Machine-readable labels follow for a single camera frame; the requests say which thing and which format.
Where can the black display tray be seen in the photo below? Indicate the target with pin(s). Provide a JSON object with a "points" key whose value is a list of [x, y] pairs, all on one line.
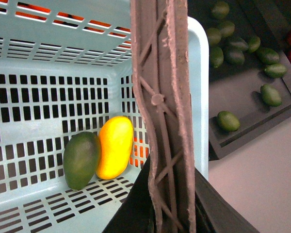
{"points": [[236, 88]]}

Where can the yellow mango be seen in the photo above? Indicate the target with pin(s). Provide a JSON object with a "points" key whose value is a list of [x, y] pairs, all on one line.
{"points": [[116, 137]]}

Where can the light blue plastic basket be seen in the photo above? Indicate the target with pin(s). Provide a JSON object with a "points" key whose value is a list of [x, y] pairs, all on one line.
{"points": [[65, 67]]}

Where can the brown basket handle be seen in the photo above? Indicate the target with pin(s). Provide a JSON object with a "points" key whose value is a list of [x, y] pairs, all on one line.
{"points": [[159, 35]]}

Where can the green avocado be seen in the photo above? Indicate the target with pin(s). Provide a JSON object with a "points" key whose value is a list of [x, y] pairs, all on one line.
{"points": [[81, 158]]}

